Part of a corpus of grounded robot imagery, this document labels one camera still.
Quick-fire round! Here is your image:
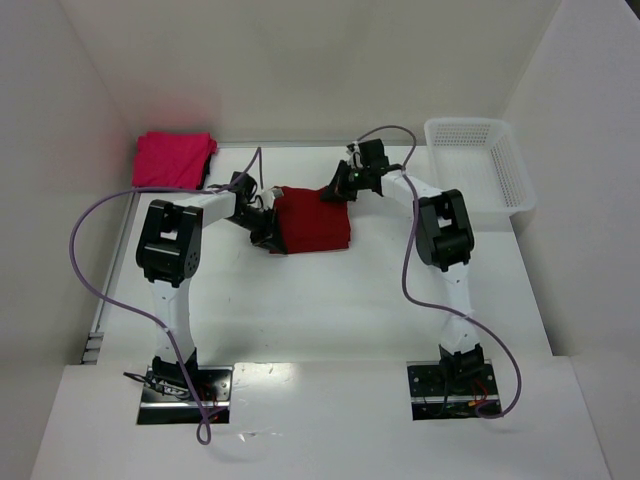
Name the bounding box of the dark red t-shirt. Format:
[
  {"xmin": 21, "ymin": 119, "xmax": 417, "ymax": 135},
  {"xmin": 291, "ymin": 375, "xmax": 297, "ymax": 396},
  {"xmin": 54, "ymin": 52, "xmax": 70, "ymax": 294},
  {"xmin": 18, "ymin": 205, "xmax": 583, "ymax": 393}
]
[{"xmin": 274, "ymin": 186, "xmax": 351, "ymax": 254}]

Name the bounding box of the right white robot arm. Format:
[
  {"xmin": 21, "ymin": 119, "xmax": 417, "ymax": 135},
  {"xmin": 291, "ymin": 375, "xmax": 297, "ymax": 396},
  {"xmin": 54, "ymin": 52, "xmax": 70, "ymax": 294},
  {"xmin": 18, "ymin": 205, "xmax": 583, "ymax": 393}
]
[{"xmin": 321, "ymin": 139, "xmax": 485, "ymax": 393}]

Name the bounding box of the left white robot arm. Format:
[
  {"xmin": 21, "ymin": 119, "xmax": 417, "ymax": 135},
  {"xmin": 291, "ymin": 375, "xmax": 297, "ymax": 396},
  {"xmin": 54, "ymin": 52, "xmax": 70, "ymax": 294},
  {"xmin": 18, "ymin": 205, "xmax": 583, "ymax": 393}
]
[{"xmin": 136, "ymin": 172, "xmax": 288, "ymax": 397}]

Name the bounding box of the folded pink t-shirt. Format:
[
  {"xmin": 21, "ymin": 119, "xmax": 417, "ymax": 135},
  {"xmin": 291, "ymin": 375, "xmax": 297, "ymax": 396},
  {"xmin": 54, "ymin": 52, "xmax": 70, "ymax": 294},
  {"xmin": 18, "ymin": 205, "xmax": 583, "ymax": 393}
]
[{"xmin": 132, "ymin": 131, "xmax": 218, "ymax": 190}]

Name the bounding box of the white plastic basket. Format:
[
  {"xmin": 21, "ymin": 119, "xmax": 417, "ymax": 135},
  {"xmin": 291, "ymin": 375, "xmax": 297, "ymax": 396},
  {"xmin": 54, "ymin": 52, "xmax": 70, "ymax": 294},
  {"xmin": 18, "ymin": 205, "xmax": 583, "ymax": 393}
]
[{"xmin": 424, "ymin": 117, "xmax": 536, "ymax": 218}]

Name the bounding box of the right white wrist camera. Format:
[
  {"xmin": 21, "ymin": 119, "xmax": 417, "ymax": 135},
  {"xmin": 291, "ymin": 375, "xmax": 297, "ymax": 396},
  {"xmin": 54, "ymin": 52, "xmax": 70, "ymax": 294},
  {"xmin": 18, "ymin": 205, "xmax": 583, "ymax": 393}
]
[{"xmin": 346, "ymin": 141, "xmax": 362, "ymax": 169}]

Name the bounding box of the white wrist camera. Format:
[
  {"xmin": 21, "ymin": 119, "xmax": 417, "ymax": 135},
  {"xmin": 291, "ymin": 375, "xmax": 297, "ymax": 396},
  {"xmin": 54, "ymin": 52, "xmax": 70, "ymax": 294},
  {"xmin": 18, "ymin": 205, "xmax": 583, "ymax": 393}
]
[
  {"xmin": 260, "ymin": 187, "xmax": 284, "ymax": 210},
  {"xmin": 346, "ymin": 141, "xmax": 362, "ymax": 169}
]

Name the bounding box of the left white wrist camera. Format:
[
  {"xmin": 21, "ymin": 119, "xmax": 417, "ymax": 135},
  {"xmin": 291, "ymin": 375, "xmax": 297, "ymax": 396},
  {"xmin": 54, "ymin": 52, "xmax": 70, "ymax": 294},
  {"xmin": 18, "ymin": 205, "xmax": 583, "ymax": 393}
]
[{"xmin": 260, "ymin": 187, "xmax": 284, "ymax": 210}]

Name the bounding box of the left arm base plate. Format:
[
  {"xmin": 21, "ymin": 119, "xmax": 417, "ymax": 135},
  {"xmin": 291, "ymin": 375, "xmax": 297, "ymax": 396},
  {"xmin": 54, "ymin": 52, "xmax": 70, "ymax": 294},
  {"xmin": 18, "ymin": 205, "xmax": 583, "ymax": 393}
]
[{"xmin": 136, "ymin": 366, "xmax": 233, "ymax": 425}]

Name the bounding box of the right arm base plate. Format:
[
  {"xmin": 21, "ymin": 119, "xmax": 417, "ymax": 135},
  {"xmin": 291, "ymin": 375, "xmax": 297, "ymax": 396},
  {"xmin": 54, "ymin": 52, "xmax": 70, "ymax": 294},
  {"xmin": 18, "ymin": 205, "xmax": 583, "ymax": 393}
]
[{"xmin": 407, "ymin": 362, "xmax": 502, "ymax": 421}]

